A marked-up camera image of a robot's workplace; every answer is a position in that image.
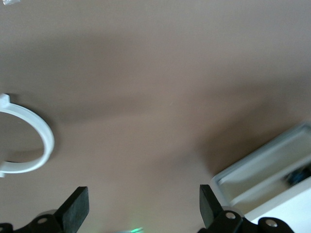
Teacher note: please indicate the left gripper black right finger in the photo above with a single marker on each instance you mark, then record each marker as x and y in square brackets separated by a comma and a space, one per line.
[209, 206]

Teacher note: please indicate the crumpled clear plastic piece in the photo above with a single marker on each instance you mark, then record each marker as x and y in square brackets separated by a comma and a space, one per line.
[9, 2]

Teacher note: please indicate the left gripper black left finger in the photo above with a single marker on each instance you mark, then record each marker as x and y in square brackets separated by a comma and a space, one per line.
[75, 208]

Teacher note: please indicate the black blue electrical component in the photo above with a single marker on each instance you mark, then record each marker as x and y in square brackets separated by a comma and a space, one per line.
[297, 176]

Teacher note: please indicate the white box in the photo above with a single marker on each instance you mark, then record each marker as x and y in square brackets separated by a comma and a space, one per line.
[243, 179]

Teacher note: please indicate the white drawer cabinet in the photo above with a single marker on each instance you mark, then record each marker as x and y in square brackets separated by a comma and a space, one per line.
[286, 201]

